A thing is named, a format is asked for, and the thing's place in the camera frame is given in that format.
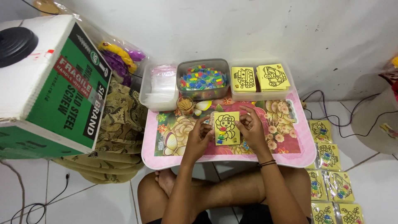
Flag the stack of yellow tank cards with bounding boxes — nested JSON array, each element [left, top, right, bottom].
[[231, 67, 257, 93]]

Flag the rows of bagged yellow cards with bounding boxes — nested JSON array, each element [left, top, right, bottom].
[[305, 120, 365, 224]]

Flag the person's right hand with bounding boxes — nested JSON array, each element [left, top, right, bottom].
[[234, 106, 273, 158]]

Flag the black wrist bands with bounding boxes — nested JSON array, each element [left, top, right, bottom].
[[257, 159, 277, 168]]

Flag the glass cup of toothpicks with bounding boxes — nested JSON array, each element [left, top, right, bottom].
[[177, 95, 195, 117]]

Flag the black round ribbed disc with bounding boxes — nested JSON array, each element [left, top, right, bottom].
[[0, 26, 39, 68]]

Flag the beige round hat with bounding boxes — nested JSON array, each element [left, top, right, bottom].
[[351, 86, 398, 155]]

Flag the black cable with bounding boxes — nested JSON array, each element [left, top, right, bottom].
[[0, 160, 70, 224]]

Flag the yellow sheep sand art card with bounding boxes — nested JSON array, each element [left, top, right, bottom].
[[214, 111, 241, 146]]

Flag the person's left hand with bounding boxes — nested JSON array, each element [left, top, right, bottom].
[[183, 115, 216, 160]]

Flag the stack of yellow car cards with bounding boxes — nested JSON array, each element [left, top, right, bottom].
[[256, 63, 291, 93]]

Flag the green and white cardboard box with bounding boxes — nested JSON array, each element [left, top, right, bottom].
[[0, 14, 112, 160]]

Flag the plastic bag of purple toys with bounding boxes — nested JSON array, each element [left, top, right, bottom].
[[72, 12, 150, 89]]

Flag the black shorts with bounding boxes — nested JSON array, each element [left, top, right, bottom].
[[146, 204, 312, 224]]

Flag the clear tub holding yellow cards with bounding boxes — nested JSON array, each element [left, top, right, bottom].
[[229, 60, 296, 102]]

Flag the clear tub of zip bags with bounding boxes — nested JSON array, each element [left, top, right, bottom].
[[139, 62, 179, 112]]

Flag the black and purple cables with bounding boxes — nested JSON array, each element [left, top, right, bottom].
[[300, 90, 398, 138]]

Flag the person's legs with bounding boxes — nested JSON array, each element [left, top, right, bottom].
[[137, 166, 312, 224]]

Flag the strip of coloured sand packets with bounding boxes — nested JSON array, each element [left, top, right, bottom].
[[217, 126, 227, 144]]

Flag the pink floral lap table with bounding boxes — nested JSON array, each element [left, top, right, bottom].
[[141, 91, 317, 170]]

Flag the red and yellow heap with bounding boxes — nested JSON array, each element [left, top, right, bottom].
[[378, 55, 398, 101]]

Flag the brown batik cloth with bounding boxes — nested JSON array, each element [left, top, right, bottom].
[[51, 76, 149, 185]]

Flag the grey tub of coloured packets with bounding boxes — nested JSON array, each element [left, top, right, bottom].
[[176, 58, 231, 101]]

